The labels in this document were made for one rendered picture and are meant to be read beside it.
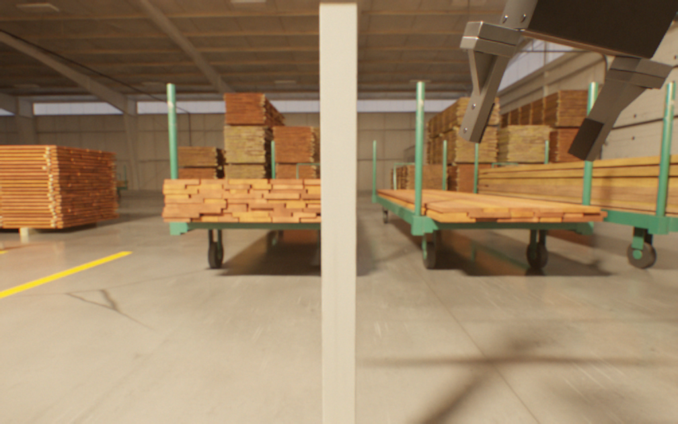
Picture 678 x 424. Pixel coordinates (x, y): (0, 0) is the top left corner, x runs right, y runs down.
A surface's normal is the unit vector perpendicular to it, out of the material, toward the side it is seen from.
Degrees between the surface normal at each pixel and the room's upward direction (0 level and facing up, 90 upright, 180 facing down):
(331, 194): 90
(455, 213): 90
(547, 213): 90
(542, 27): 113
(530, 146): 90
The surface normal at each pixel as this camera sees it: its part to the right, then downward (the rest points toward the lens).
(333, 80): -0.01, 0.10
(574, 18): 0.07, 0.48
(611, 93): -0.98, -0.11
